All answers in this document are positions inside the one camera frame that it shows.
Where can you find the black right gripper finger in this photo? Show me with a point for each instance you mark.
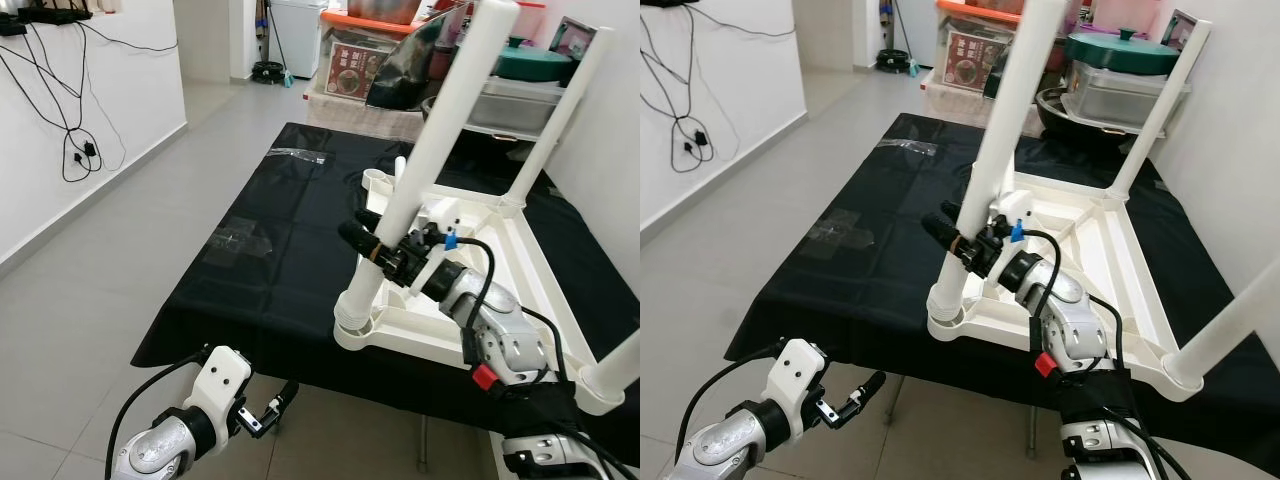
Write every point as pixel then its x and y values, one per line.
pixel 945 235
pixel 368 217
pixel 362 243
pixel 952 210

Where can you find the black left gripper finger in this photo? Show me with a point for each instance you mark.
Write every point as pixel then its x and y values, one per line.
pixel 285 393
pixel 870 385

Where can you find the white plastic children table top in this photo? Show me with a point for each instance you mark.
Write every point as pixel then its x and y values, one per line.
pixel 540 260
pixel 1120 260

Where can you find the clear tape strip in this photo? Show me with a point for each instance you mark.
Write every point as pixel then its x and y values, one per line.
pixel 908 148
pixel 298 156

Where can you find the black tablecloth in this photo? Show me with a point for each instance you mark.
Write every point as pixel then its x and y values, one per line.
pixel 850 310
pixel 250 310

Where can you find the beige patterned cloth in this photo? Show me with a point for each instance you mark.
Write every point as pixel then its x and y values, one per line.
pixel 955 108
pixel 355 115

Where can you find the black wok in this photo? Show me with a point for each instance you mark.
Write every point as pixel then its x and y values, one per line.
pixel 1060 125
pixel 490 140

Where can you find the black plastic bag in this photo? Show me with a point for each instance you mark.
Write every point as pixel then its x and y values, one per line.
pixel 410 65
pixel 995 75

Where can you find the grey metal table leg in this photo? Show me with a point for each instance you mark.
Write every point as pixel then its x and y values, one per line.
pixel 1033 435
pixel 423 445

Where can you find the teal mop head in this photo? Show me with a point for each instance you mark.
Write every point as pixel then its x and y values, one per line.
pixel 912 68
pixel 290 75

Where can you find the red printed carton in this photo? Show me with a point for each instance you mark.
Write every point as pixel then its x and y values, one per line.
pixel 968 60
pixel 355 68

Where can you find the white appliance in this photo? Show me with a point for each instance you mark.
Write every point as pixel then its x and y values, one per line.
pixel 298 35
pixel 912 30

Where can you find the clear plastic storage container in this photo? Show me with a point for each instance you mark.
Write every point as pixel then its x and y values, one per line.
pixel 1120 98
pixel 520 105

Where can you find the green pot lid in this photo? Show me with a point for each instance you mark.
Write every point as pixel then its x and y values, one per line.
pixel 1120 52
pixel 535 62

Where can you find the black power adapter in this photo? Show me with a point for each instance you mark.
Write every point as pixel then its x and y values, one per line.
pixel 697 140
pixel 90 150

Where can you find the dark square pan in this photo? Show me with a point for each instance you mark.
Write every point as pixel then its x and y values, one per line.
pixel 1180 30
pixel 572 36

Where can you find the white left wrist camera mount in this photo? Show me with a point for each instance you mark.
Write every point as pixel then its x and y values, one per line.
pixel 798 385
pixel 220 390

